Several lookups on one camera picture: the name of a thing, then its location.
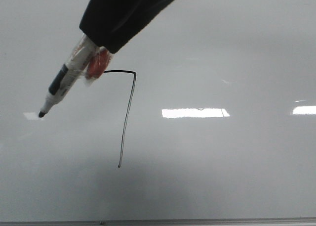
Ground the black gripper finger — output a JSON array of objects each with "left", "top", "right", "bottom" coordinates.
[{"left": 79, "top": 0, "right": 174, "bottom": 53}]

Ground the white black-tipped whiteboard marker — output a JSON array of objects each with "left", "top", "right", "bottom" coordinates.
[{"left": 39, "top": 35, "right": 98, "bottom": 118}]

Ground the white whiteboard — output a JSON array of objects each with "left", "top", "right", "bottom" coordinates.
[{"left": 0, "top": 0, "right": 316, "bottom": 222}]

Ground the orange taped marker pad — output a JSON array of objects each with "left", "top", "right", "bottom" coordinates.
[{"left": 84, "top": 47, "right": 113, "bottom": 86}]

